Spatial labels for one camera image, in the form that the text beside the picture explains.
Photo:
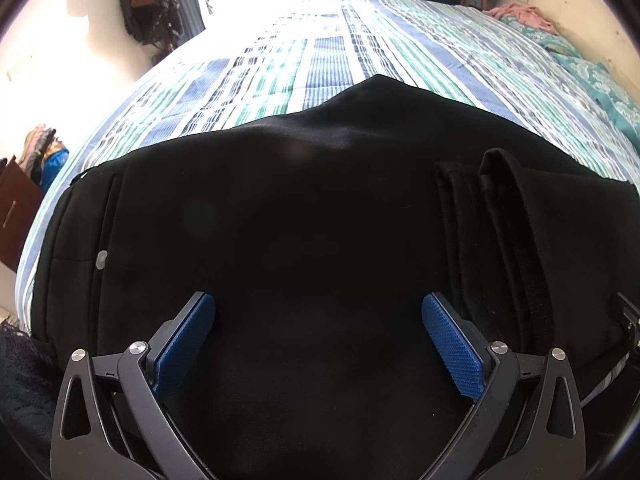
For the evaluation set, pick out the pink cloth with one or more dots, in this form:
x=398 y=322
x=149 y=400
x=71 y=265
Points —
x=520 y=14

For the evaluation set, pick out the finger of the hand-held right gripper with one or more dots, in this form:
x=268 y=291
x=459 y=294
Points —
x=629 y=322

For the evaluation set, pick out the stack of folded clothes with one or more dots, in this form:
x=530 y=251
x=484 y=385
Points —
x=37 y=147

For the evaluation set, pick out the teal floral pillow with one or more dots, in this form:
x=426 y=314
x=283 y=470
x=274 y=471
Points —
x=530 y=27
x=600 y=82

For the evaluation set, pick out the dark hanging bags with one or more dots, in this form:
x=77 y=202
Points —
x=147 y=5

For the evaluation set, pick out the cream padded headboard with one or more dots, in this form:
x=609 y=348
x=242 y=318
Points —
x=585 y=15

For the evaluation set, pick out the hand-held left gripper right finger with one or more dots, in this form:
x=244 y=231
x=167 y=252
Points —
x=452 y=347

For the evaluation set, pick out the black pants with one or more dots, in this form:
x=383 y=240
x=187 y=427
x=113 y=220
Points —
x=310 y=220

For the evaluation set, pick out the dark brown dresser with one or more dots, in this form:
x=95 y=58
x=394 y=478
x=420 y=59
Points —
x=17 y=210

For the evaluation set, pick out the blue plastic bag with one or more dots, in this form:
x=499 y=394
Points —
x=55 y=165

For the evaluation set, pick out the bed with striped sheet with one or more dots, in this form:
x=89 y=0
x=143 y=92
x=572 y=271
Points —
x=340 y=45

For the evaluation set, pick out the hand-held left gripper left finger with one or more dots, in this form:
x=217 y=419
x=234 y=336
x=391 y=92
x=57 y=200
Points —
x=185 y=345

